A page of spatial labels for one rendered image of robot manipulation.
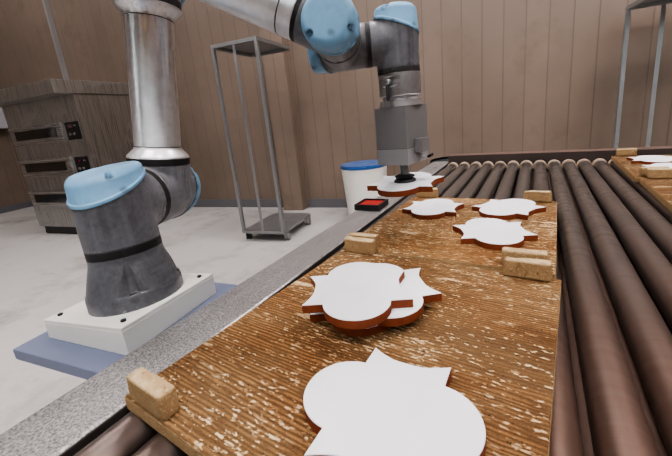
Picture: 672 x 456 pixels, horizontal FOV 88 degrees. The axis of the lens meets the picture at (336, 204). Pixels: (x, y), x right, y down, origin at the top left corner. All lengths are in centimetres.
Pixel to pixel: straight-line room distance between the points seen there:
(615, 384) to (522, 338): 8
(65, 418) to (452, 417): 37
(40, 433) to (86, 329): 23
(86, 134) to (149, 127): 441
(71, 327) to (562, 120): 416
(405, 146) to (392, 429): 45
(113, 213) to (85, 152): 455
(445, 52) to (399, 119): 364
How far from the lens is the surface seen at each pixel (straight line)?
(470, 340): 42
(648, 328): 53
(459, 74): 422
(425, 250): 64
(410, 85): 65
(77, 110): 515
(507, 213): 82
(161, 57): 77
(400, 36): 65
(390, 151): 64
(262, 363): 41
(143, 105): 76
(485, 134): 422
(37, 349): 76
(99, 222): 65
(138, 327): 63
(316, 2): 52
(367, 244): 62
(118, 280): 66
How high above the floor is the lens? 118
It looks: 14 degrees down
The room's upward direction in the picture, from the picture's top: 6 degrees counter-clockwise
